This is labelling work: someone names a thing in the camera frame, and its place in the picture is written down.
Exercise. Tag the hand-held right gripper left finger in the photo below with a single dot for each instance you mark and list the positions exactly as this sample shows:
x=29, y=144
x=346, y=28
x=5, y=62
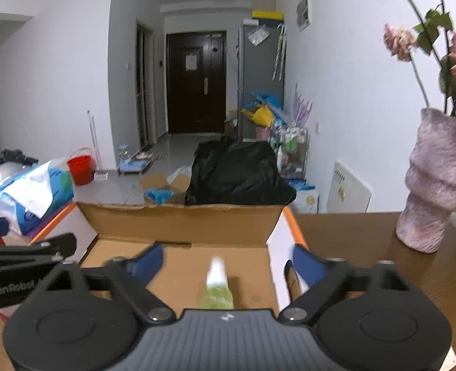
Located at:
x=150, y=263

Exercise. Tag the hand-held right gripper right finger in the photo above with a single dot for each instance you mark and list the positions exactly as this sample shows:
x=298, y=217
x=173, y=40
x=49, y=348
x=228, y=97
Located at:
x=307, y=267

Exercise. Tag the orange cardboard box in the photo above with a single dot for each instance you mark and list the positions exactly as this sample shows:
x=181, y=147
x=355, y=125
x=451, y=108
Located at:
x=181, y=228

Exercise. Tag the small green spray bottle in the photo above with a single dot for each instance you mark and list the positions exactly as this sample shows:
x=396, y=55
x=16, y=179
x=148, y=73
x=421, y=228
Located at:
x=216, y=293

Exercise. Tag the blue tissue pack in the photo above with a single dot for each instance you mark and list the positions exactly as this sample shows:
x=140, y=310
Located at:
x=30, y=193

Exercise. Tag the white plastic bag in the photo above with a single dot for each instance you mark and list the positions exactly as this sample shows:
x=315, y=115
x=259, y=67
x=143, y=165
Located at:
x=307, y=199

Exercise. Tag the black equipment rig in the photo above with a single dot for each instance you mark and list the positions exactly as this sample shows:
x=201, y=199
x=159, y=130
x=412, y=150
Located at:
x=15, y=156

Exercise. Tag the small brown cardboard box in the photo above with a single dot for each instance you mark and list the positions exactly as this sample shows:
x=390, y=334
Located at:
x=154, y=185

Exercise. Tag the red bucket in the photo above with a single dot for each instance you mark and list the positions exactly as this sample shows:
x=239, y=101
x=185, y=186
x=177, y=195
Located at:
x=80, y=168

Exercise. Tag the white panel heater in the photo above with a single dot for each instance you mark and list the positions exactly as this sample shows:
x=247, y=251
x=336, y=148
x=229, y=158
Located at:
x=347, y=191

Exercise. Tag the blue plastic stool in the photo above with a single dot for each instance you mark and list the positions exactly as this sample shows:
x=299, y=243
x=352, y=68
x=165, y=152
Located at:
x=133, y=165

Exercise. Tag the white mop pole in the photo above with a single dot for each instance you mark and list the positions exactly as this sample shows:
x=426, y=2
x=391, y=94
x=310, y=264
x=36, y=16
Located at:
x=93, y=139

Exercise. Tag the black bag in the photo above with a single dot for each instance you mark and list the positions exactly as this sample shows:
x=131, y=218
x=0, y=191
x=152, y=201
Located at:
x=235, y=174

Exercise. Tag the storage cart with bottles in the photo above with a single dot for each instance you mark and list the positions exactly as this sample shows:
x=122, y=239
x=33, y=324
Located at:
x=289, y=150

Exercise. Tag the purple textured vase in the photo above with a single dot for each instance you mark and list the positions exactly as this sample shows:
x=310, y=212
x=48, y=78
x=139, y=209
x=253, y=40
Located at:
x=436, y=185

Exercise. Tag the yellow watering can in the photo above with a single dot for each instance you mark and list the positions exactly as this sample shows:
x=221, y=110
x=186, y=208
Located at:
x=262, y=116

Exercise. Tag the purple decorative grass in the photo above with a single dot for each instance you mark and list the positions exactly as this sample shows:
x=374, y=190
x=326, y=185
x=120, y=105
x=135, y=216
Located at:
x=301, y=108

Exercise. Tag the blue folding rack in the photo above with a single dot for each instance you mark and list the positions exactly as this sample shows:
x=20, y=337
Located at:
x=268, y=98

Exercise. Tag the dark side door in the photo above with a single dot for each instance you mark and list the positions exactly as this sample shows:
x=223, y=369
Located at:
x=143, y=85

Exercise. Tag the dark brown entrance door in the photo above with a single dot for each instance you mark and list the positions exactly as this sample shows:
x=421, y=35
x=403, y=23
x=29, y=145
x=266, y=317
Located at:
x=195, y=85

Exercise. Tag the grey refrigerator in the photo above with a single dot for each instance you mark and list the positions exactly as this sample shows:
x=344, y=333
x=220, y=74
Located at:
x=260, y=69

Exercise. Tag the striped folded umbrella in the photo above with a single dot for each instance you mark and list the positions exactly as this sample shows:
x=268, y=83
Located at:
x=279, y=52

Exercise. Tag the clear plastic bag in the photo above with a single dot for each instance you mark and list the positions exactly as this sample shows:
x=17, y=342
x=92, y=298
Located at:
x=258, y=36

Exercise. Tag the dried pink rose bouquet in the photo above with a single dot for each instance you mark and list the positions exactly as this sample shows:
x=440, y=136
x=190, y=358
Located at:
x=400, y=40

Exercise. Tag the yellow flat box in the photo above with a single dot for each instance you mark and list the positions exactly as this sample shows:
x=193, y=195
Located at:
x=267, y=15

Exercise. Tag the white wall electrical panel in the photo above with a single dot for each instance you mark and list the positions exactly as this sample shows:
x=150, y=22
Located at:
x=303, y=11

